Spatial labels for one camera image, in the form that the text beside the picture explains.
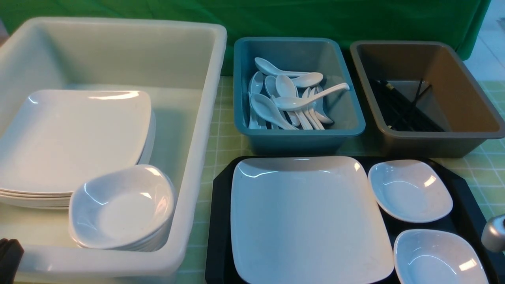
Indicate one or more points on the white ceramic soup spoon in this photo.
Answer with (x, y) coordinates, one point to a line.
(295, 103)

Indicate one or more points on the grey-brown plastic chopstick bin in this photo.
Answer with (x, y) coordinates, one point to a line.
(456, 102)

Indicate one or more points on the large white square plate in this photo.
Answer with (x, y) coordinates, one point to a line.
(307, 220)

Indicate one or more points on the white spoon far left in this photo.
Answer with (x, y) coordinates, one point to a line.
(256, 84)

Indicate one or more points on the white spoon front left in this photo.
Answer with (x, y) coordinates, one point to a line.
(267, 110)

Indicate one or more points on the green backdrop cloth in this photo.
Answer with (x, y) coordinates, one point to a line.
(453, 22)

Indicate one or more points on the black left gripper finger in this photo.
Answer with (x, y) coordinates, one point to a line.
(11, 253)

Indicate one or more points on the white shallow sauce dish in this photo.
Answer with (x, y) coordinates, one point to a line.
(410, 190)

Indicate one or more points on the stack of white square plates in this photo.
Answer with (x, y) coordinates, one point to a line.
(60, 139)

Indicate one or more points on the white spoon top of bin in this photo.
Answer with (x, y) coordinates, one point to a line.
(267, 68)

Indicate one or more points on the white spoon centre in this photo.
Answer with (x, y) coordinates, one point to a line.
(286, 88)

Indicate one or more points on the white spoon upper right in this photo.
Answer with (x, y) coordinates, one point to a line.
(307, 80)

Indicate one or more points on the large white plastic tub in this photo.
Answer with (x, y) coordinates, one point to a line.
(178, 64)

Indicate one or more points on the bundle of black chopsticks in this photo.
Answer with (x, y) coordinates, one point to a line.
(399, 113)

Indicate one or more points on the white small bowl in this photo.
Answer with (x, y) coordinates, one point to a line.
(436, 257)

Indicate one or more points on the teal plastic spoon bin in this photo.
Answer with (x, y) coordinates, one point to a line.
(306, 54)

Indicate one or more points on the stack of white bowls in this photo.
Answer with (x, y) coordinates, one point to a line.
(130, 209)

